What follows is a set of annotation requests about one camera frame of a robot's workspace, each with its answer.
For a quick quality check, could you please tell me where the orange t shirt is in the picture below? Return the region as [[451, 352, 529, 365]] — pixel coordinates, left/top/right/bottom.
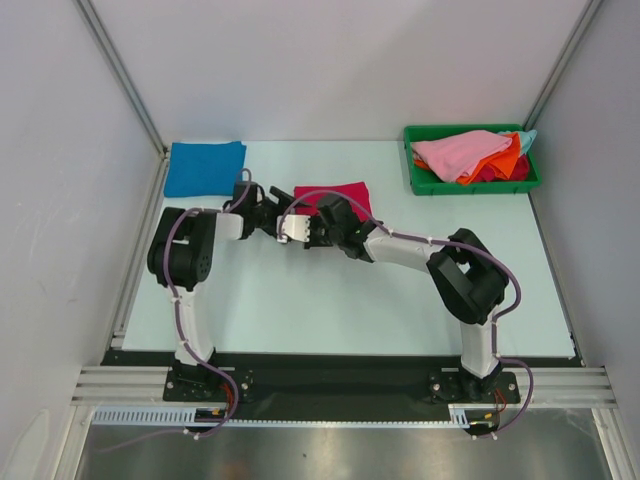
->
[[411, 130, 521, 185]]

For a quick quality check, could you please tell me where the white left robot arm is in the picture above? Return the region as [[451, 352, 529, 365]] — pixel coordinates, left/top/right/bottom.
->
[[147, 180, 311, 402]]

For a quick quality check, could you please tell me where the aluminium frame post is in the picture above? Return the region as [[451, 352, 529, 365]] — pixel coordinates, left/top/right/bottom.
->
[[523, 0, 607, 130], [73, 0, 169, 156]]

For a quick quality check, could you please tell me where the light blue t shirt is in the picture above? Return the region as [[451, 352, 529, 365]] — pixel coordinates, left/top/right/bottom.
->
[[499, 129, 538, 156]]

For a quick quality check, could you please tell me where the green plastic bin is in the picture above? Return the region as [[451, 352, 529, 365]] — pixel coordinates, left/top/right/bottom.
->
[[403, 124, 541, 196]]

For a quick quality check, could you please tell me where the magenta t shirt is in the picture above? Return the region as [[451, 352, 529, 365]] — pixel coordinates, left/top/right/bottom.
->
[[293, 181, 372, 221]]

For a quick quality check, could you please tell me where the dark red t shirt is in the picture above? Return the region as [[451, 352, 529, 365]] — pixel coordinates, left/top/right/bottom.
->
[[472, 155, 530, 183]]

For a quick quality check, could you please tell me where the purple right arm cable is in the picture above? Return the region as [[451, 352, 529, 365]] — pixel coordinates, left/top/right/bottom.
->
[[277, 192, 535, 441]]

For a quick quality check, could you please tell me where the aluminium front rail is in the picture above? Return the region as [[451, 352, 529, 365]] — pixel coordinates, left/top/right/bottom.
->
[[71, 366, 617, 409]]

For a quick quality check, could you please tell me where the folded blue t shirt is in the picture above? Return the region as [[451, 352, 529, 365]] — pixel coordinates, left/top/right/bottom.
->
[[163, 141, 247, 198]]

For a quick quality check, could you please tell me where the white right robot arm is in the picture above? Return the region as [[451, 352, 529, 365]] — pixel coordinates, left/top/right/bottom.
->
[[307, 192, 509, 401]]

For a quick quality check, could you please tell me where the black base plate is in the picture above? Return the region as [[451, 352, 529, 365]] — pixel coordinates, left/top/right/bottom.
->
[[102, 351, 584, 424]]

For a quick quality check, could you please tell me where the right aluminium frame post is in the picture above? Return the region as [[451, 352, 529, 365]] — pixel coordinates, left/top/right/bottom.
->
[[523, 0, 607, 130]]

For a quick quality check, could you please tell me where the left aluminium frame post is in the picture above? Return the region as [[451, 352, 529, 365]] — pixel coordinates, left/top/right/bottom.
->
[[73, 0, 169, 156]]

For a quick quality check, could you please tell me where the slotted cable duct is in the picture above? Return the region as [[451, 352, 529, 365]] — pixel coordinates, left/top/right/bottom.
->
[[92, 403, 501, 430]]

